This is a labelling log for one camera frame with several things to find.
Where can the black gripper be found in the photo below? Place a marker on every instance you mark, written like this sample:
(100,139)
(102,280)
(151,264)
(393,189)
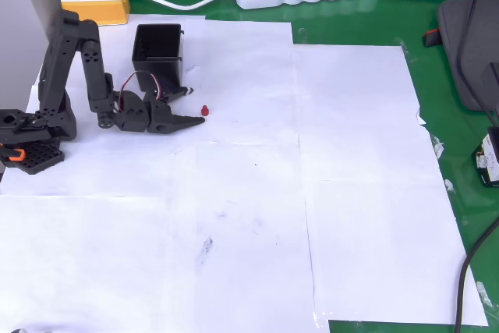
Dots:
(161,119)

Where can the small red piece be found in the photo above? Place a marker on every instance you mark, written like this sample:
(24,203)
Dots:
(204,110)

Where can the black square cup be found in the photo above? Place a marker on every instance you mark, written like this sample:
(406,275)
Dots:
(160,52)

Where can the yellow cardboard box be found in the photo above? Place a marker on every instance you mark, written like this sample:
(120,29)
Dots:
(101,3)

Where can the small black white device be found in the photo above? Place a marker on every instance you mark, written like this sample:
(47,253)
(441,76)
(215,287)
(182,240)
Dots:
(489,161)

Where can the white paper sheet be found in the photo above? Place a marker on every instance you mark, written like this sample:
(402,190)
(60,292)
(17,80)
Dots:
(390,251)
(370,153)
(117,169)
(78,270)
(241,75)
(253,192)
(351,83)

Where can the orange black clamp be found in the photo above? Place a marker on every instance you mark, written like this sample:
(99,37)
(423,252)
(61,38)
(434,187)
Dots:
(15,154)

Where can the green desk mat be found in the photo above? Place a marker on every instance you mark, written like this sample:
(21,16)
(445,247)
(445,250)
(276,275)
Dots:
(351,25)

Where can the red black usb stick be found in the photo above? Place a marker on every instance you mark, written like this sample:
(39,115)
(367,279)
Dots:
(432,37)

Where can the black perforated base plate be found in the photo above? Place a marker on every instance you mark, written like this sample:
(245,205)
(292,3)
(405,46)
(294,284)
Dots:
(39,158)

